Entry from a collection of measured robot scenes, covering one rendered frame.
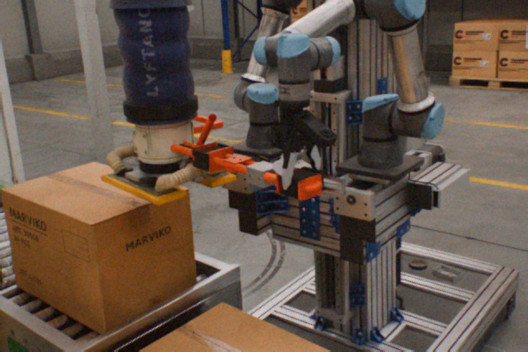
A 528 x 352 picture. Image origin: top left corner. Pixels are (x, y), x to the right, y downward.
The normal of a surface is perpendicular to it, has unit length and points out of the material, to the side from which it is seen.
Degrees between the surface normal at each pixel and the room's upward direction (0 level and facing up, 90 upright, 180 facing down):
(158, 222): 90
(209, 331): 0
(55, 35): 90
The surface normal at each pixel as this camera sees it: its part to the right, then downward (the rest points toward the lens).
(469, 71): -0.60, 0.31
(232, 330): -0.05, -0.96
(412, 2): 0.73, 0.03
